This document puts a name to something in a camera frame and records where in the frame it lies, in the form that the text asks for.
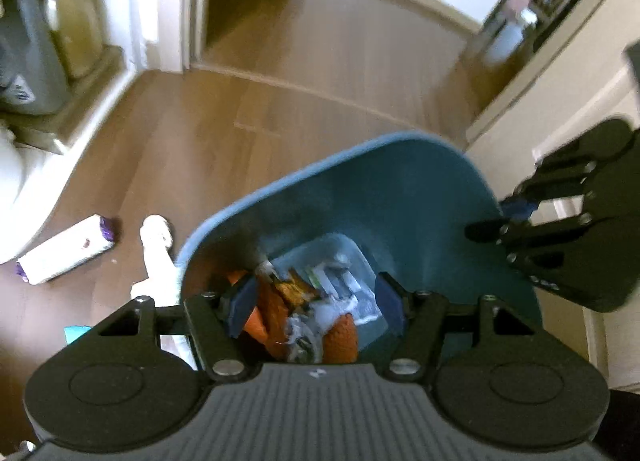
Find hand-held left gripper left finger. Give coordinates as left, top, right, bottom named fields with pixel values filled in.
left=92, top=277, right=258, bottom=382

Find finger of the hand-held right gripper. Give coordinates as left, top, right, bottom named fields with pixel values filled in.
left=465, top=213, right=596, bottom=292
left=500, top=120, right=636, bottom=222

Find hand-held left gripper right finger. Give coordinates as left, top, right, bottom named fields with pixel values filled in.
left=374, top=272, right=551, bottom=384

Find orange wrapper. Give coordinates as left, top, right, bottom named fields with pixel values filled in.
left=227, top=268, right=360, bottom=367

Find teal plastic waste bin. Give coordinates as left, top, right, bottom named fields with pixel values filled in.
left=172, top=131, right=543, bottom=377

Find white cloth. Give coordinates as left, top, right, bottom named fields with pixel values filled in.
left=131, top=215, right=181, bottom=307

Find white purple carton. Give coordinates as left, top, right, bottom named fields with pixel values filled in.
left=15, top=213, right=121, bottom=286

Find yellow snack wrapper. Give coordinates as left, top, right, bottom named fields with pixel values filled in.
left=276, top=280, right=322, bottom=308

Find crumpled white wrappers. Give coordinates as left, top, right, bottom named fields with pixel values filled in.
left=285, top=253, right=378, bottom=362

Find beige cabinet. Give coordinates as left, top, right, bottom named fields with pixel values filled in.
left=465, top=0, right=640, bottom=392

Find white round container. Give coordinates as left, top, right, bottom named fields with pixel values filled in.
left=0, top=123, right=68, bottom=264

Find white shelf unit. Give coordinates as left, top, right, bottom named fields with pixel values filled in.
left=0, top=0, right=163, bottom=74

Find gold metal jug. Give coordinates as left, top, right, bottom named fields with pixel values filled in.
left=42, top=0, right=108, bottom=82

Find grey plastic bag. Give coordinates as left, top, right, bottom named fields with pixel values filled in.
left=0, top=0, right=68, bottom=116

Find white door frame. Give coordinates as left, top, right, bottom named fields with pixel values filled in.
left=160, top=0, right=211, bottom=74

